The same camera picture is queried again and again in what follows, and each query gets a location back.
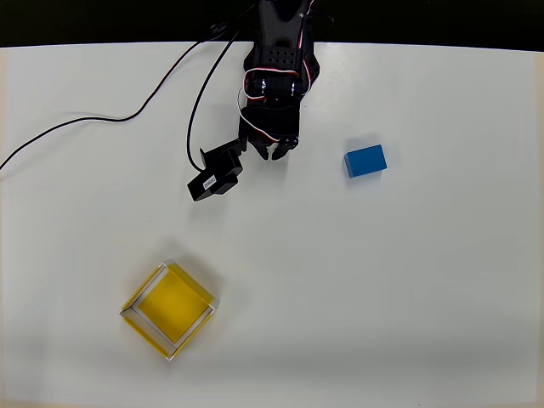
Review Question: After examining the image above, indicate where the blue cube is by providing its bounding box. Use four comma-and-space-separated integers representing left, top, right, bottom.
343, 144, 389, 180

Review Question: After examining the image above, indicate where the white red servo wire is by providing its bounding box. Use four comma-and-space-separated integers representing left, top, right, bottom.
236, 67, 299, 144

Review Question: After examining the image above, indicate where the long black cable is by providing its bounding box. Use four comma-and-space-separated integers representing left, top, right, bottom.
0, 40, 203, 171

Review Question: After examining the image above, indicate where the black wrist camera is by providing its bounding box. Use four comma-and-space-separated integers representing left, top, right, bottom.
186, 138, 248, 203

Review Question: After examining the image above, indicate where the yellow open box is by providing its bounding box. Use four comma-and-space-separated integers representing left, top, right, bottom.
117, 258, 223, 363

